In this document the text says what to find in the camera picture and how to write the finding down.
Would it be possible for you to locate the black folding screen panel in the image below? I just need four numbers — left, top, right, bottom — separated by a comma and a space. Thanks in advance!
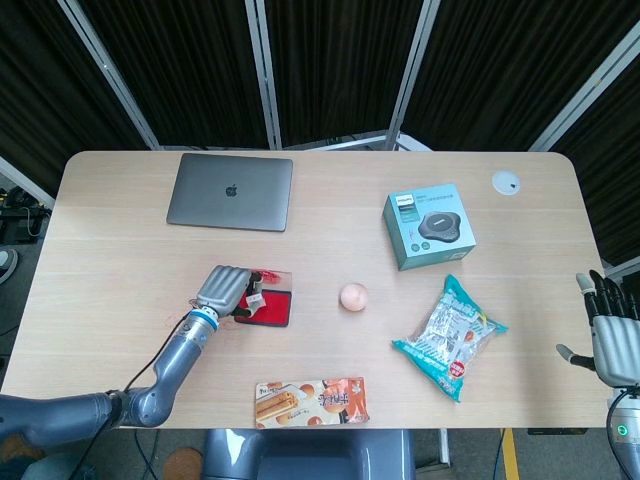
57, 0, 281, 151
243, 0, 439, 151
0, 0, 161, 199
529, 49, 640, 281
387, 0, 640, 152

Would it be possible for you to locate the red ink pad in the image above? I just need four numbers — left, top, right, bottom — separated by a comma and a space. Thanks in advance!
232, 268, 294, 330

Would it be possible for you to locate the white round cable grommet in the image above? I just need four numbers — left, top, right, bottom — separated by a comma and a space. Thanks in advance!
490, 169, 522, 197

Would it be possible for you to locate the orange round floor object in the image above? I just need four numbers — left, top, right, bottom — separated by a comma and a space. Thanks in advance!
167, 447, 204, 480

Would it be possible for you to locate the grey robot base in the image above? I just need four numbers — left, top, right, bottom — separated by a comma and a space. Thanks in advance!
200, 428, 417, 480

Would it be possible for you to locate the black equipment with cables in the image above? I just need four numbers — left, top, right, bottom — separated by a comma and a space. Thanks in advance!
0, 184, 53, 244

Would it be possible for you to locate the blue floor cable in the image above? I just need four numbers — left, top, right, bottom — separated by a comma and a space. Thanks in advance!
132, 430, 162, 480

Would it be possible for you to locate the teal snack bag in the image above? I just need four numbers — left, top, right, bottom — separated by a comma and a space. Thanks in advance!
390, 273, 510, 405

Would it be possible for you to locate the teal speakerphone box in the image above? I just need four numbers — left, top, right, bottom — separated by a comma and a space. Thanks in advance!
382, 181, 478, 273

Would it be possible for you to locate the grey closed laptop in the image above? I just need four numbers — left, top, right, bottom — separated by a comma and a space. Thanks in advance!
165, 152, 295, 234

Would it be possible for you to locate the pink round ball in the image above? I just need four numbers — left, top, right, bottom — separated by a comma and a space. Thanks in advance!
338, 282, 371, 314

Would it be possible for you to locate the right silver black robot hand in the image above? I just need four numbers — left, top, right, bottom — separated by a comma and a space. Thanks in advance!
556, 269, 640, 389

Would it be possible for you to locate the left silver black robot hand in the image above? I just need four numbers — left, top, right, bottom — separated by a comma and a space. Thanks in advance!
192, 264, 267, 322

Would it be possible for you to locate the orange biscuit package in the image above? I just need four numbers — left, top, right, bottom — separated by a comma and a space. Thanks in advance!
254, 376, 372, 431

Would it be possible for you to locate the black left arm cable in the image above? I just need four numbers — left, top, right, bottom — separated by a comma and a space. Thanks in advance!
122, 297, 199, 394

